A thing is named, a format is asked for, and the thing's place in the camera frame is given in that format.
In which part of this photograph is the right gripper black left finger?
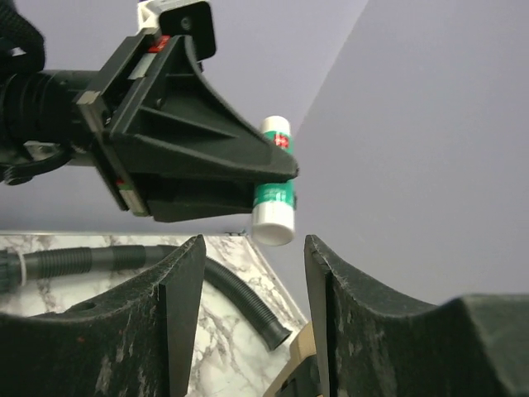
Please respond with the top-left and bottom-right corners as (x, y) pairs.
(1, 236), (206, 396)

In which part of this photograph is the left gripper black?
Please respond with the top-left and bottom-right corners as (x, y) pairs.
(74, 32), (298, 223)

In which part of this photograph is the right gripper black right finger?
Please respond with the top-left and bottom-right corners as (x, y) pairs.
(304, 235), (528, 396)

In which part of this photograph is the green white glue stick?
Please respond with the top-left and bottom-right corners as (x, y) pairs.
(251, 116), (295, 246)

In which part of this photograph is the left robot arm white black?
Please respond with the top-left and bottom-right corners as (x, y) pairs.
(1, 1), (298, 222)

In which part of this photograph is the tan plastic toolbox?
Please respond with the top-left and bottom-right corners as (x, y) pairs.
(263, 322), (322, 397)

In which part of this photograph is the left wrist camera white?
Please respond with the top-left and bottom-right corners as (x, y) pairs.
(136, 0), (217, 60)

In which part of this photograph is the black corrugated hose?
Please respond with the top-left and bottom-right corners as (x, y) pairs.
(0, 244), (293, 352)

